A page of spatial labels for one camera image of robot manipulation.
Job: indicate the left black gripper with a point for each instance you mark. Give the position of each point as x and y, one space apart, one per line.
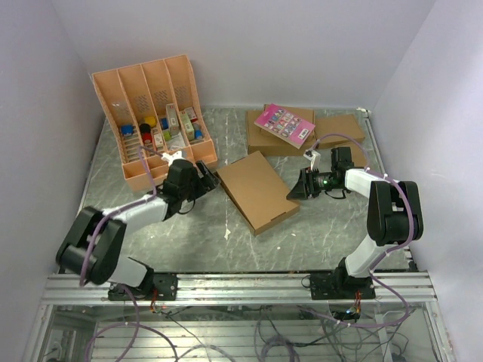
209 179

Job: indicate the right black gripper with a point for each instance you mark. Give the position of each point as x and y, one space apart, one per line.
306 179

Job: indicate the large cardboard box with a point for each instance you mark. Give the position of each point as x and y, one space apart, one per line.
258 192

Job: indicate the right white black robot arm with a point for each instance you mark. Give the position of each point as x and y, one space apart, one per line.
394 219

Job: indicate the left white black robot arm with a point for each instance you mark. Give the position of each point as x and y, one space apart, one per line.
92 246

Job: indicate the folded cardboard box under book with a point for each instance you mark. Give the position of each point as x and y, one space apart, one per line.
266 143

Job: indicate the small folded cardboard box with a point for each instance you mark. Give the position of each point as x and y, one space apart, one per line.
358 156

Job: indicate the folded cardboard box middle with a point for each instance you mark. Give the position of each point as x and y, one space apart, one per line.
341 124

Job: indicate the green white small carton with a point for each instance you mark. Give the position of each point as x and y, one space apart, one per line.
187 124

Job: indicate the pink paperback book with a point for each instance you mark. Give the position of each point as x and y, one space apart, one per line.
291 125

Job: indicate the peach plastic file organizer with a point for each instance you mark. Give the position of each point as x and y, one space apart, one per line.
142 103

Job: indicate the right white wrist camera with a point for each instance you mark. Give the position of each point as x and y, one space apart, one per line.
314 158

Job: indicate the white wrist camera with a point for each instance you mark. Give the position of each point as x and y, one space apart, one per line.
170 158
314 158

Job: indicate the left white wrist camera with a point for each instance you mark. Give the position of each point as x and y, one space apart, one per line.
170 158

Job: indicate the aluminium mounting rail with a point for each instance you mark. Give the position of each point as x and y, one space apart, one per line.
244 289

